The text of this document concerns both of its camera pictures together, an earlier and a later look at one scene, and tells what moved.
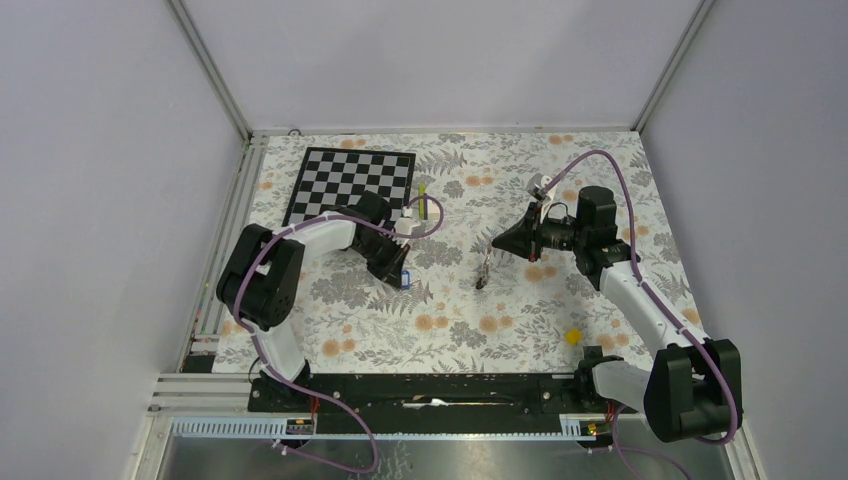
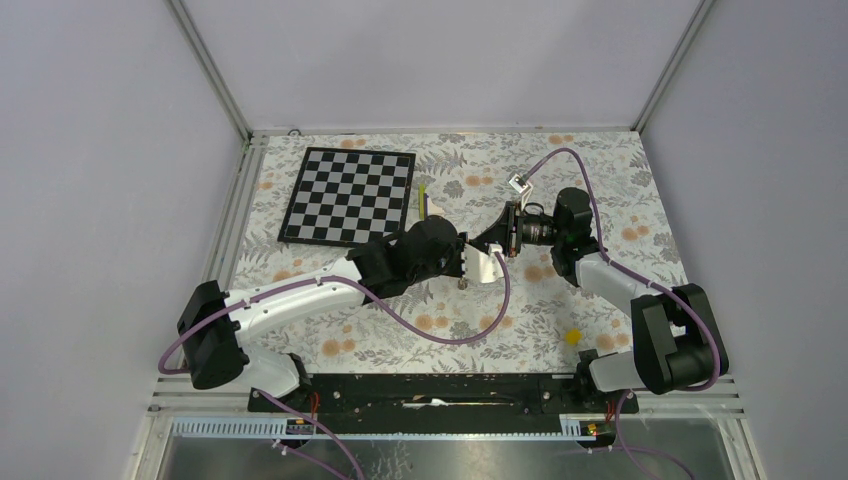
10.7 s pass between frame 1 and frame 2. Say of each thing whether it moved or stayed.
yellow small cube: stayed
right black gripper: moved
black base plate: stayed
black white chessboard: stayed
